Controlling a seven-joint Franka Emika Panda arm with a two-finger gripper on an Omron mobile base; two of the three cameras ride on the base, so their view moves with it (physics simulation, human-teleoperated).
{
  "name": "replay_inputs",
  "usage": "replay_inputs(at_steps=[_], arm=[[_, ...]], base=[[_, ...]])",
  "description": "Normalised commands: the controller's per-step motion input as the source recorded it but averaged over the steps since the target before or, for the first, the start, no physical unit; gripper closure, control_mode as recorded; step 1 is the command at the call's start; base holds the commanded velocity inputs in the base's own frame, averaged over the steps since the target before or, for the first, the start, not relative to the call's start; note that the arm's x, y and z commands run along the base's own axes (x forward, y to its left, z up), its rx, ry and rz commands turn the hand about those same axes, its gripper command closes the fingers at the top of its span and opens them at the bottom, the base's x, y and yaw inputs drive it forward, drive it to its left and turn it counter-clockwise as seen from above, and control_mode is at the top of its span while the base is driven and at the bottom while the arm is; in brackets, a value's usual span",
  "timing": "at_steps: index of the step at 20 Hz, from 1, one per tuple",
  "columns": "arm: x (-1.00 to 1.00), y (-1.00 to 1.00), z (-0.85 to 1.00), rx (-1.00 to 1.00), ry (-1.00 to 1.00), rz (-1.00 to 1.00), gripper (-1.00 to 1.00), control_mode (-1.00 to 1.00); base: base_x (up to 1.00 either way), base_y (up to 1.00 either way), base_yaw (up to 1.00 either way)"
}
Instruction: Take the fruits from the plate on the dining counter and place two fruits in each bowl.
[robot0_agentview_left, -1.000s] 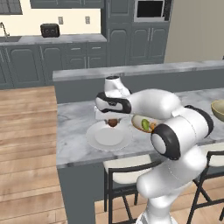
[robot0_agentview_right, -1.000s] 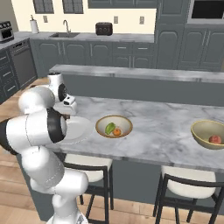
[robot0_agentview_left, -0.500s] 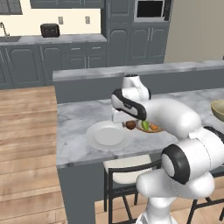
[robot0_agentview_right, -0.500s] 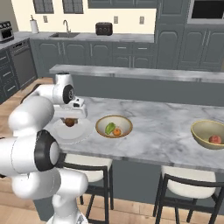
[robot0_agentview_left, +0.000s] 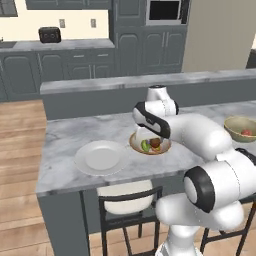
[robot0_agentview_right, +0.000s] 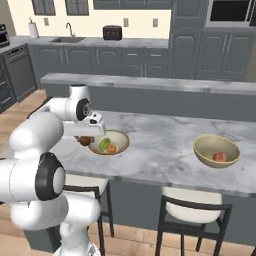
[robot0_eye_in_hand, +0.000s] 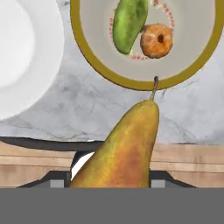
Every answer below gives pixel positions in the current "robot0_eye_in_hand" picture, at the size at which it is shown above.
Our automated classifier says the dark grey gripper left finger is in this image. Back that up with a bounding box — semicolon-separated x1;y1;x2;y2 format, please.
17;170;73;189

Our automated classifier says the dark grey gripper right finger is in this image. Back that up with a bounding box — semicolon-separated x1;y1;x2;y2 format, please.
149;170;198;189

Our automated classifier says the yellow-green pear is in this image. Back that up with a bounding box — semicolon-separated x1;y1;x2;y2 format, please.
68;75;161;189

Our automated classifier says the white bowl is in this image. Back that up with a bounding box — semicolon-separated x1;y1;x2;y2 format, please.
0;0;66;121

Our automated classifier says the grey plate with gold rim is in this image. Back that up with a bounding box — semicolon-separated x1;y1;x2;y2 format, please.
69;0;224;92

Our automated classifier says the orange fruit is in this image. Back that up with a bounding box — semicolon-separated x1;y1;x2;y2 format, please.
139;23;174;60

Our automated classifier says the green mango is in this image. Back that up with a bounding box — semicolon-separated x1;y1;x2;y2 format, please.
112;0;150;55

